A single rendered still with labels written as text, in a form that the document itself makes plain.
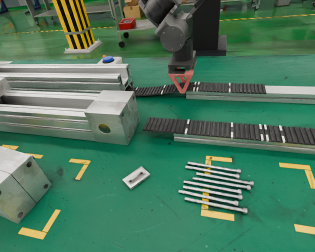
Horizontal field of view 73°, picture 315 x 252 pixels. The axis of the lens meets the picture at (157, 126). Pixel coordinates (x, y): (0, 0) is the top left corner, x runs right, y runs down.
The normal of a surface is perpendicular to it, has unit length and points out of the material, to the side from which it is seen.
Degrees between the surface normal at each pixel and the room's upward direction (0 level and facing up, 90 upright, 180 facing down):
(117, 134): 90
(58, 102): 90
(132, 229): 0
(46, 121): 90
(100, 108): 0
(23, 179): 90
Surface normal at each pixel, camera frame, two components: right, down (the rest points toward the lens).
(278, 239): -0.11, -0.77
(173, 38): -0.29, 0.63
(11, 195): 0.92, 0.16
